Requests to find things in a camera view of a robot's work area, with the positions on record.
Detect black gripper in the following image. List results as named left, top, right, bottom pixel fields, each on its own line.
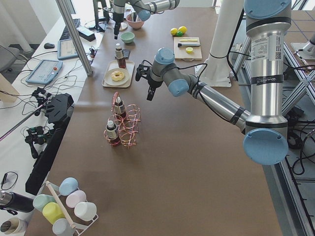
left=147, top=75, right=162, bottom=100
left=113, top=12, right=123, bottom=40

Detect tea bottle white cap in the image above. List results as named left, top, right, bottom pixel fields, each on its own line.
left=115, top=43, right=126, bottom=68

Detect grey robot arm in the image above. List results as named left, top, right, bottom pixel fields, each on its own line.
left=112, top=0, right=180, bottom=39

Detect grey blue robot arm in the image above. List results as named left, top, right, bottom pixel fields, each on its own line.
left=147, top=0, right=291, bottom=165

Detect cream bunny tray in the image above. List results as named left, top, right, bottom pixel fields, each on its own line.
left=102, top=60, right=134, bottom=88

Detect tea bottle front left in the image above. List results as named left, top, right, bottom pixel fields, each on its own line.
left=114, top=96, right=126, bottom=118

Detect tea bottle front right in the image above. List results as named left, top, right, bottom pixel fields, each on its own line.
left=106, top=120, right=121, bottom=146

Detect green bowl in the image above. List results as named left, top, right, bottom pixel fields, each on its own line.
left=121, top=32, right=135, bottom=44

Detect grey folded cloth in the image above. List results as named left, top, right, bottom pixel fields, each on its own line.
left=123, top=49, right=130, bottom=59

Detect pink bowl with ice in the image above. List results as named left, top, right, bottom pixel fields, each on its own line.
left=126, top=12, right=144, bottom=30

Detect glazed donut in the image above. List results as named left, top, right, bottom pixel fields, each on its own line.
left=110, top=70, right=125, bottom=82

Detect white round plate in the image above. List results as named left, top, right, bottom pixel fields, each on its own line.
left=104, top=68, right=131, bottom=86

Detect steel muddler black tip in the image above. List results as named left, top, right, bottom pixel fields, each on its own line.
left=177, top=43, right=200, bottom=48

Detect half lemon slice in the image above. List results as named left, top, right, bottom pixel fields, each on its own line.
left=186, top=47, right=193, bottom=54

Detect black keyboard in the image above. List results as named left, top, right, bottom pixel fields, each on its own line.
left=59, top=18, right=81, bottom=41

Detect blue teach pendant far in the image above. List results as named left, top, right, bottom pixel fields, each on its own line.
left=57, top=39, right=78, bottom=60

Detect blue teach pendant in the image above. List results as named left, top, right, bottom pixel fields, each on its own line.
left=26, top=59, right=63, bottom=85
left=57, top=39, right=78, bottom=60

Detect wooden cutting board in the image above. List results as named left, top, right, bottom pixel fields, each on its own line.
left=174, top=36, right=202, bottom=60

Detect yellow plastic knife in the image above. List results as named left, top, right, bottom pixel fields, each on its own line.
left=180, top=38, right=198, bottom=42

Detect green lime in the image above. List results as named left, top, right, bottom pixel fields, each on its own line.
left=176, top=31, right=183, bottom=37

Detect yellow lemon near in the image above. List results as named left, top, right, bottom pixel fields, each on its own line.
left=170, top=28, right=178, bottom=36

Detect yellow lemon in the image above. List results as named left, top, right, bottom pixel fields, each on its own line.
left=178, top=26, right=188, bottom=34
left=170, top=28, right=178, bottom=36

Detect yellow lemon far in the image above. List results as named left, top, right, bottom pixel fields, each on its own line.
left=178, top=26, right=188, bottom=34

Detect black computer mouse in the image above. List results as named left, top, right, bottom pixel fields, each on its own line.
left=44, top=43, right=55, bottom=49

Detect blue teach pendant near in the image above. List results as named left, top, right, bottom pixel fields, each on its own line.
left=26, top=59, right=63, bottom=85

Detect grey office chair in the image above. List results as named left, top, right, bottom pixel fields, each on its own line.
left=0, top=46, right=20, bottom=72

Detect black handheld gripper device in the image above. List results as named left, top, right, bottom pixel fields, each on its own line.
left=25, top=126, right=54, bottom=159

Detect blue cup on rack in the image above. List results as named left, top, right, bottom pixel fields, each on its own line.
left=59, top=177, right=78, bottom=196

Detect pink cup on rack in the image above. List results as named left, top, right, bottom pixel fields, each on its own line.
left=66, top=190, right=87, bottom=208

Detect white cup on rack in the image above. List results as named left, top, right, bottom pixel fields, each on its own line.
left=74, top=202, right=97, bottom=221

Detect yellow cup on rack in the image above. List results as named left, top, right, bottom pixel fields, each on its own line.
left=42, top=202, right=65, bottom=225

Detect green cup on rack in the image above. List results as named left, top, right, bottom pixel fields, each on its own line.
left=32, top=194, right=56, bottom=212

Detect grey cup on rack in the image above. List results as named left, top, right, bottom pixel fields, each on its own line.
left=52, top=218, right=75, bottom=236

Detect black thermos bottle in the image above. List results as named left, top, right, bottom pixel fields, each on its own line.
left=0, top=191, right=34, bottom=215

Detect paper cup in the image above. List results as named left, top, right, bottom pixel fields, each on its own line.
left=0, top=217, right=28, bottom=235

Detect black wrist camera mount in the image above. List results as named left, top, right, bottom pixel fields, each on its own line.
left=135, top=64, right=151, bottom=82

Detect black braided cable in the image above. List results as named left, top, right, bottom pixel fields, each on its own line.
left=141, top=59, right=210, bottom=86

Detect copper wire bottle rack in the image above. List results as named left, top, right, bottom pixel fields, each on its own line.
left=103, top=92, right=141, bottom=148

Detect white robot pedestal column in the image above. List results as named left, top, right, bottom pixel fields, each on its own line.
left=195, top=0, right=244, bottom=87

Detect aluminium frame post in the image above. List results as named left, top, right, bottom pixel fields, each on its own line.
left=56, top=0, right=93, bottom=76

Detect black camera arm mount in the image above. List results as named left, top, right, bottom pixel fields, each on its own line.
left=25, top=93, right=74, bottom=195

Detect white wire cup rack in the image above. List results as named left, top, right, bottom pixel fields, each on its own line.
left=45, top=181, right=99, bottom=236

